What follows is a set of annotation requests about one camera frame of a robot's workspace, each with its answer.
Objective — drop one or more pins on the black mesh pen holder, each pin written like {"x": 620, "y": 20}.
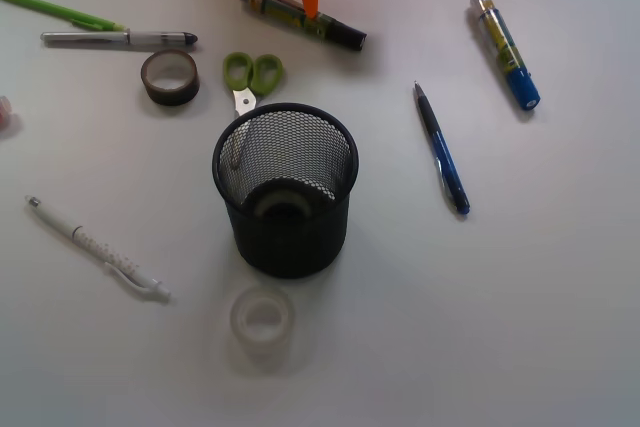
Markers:
{"x": 295, "y": 142}

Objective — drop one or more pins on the green handled scissors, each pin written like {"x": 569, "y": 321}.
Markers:
{"x": 251, "y": 79}

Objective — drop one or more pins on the red white small object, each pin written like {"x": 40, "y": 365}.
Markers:
{"x": 5, "y": 113}

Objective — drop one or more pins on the white dotted pen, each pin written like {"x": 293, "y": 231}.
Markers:
{"x": 112, "y": 261}

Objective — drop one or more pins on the clear tape roll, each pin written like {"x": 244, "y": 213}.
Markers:
{"x": 262, "y": 321}

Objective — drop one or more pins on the blue black ballpoint pen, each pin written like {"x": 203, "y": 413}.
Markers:
{"x": 449, "y": 176}

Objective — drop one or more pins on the green pen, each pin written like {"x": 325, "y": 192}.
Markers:
{"x": 76, "y": 18}

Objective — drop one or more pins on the black green marker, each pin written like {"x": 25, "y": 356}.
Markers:
{"x": 320, "y": 26}

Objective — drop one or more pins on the tape roll inside holder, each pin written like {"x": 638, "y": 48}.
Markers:
{"x": 286, "y": 201}

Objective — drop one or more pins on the silver grey pen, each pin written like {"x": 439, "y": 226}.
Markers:
{"x": 127, "y": 39}

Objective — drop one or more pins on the dark brown tape roll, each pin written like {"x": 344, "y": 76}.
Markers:
{"x": 170, "y": 78}

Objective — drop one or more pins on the blue yellow marker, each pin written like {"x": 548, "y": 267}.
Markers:
{"x": 507, "y": 56}

